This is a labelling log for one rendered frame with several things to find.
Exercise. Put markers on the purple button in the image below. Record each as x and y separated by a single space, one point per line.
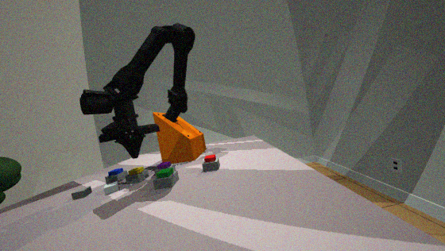
164 165

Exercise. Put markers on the red button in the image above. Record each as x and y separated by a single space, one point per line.
210 163

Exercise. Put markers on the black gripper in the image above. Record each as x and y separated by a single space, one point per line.
132 144

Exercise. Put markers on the green button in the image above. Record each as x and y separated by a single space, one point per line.
166 178

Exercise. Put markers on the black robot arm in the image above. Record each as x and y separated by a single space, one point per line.
130 78

